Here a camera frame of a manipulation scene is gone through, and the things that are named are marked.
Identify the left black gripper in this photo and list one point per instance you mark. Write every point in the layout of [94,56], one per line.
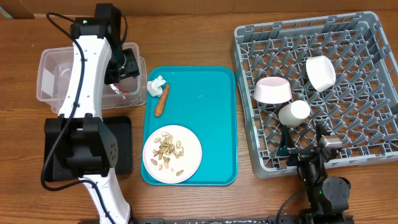
[132,70]

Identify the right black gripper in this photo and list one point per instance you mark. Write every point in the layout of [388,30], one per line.
[286,147]

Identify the red snack wrapper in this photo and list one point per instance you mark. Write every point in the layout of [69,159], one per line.
[117,89]

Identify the white cup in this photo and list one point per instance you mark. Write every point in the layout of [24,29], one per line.
[293,114]

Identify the white tissue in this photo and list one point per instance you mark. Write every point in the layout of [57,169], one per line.
[154,87]

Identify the orange carrot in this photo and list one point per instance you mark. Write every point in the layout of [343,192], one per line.
[159,109]

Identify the pink shallow bowl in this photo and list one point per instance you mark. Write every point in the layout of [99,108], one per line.
[272,90]

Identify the white bowl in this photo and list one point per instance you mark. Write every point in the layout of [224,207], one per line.
[320,72]

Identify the white plate with peanut shells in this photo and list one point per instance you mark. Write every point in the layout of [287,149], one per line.
[172,154]

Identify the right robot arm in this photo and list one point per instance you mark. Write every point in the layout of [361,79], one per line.
[327,196]

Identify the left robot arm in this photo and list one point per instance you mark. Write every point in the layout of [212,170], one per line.
[94,38]

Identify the grey dishwasher rack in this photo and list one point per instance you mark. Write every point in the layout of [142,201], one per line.
[361,108]

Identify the black rectangular tray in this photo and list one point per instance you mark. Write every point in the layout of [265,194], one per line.
[92,146]

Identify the clear plastic storage bin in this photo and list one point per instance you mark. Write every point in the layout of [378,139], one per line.
[55,69]

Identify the teal serving tray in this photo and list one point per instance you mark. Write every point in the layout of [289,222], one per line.
[203,100]

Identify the black mounting rail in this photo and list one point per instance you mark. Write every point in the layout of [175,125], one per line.
[284,219]

